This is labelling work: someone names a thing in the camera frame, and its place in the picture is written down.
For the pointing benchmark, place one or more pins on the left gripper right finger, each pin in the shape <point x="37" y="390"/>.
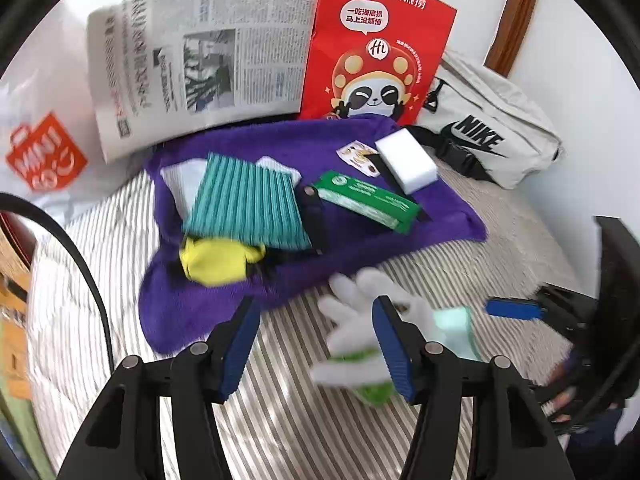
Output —
<point x="511" y="437"/>

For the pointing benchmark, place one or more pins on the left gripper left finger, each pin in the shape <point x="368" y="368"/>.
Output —
<point x="120" y="436"/>

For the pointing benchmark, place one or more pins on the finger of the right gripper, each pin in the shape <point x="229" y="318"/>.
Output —
<point x="518" y="309"/>

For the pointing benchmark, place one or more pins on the light green cloth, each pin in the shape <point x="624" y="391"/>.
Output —
<point x="456" y="325"/>

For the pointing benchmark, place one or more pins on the white sponge block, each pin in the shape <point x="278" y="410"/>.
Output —
<point x="408" y="162"/>

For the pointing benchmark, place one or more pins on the green packet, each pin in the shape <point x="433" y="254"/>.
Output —
<point x="368" y="200"/>

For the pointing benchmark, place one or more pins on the yellow mini pouch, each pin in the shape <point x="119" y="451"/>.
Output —
<point x="214" y="261"/>

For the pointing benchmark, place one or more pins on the fruit print wet wipe sachet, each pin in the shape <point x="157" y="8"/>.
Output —
<point x="356" y="154"/>

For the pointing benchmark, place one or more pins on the teal striped cloth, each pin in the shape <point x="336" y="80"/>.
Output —
<point x="242" y="201"/>

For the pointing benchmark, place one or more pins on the green tissue pack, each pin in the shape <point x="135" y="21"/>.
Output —
<point x="374" y="395"/>

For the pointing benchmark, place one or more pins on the person hand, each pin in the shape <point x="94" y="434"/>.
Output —
<point x="559" y="390"/>

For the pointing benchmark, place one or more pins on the grey Nike waist bag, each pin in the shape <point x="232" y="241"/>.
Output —
<point x="483" y="126"/>

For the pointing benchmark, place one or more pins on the red paper shopping bag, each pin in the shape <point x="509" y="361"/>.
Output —
<point x="374" y="57"/>

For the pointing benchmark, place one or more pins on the white Miniso plastic bag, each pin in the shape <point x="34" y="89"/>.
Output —
<point x="50" y="146"/>

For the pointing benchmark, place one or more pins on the folded newspaper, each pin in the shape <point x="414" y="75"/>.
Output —
<point x="164" y="68"/>

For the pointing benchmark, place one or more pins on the brown wooden door frame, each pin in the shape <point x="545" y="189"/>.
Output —
<point x="510" y="34"/>

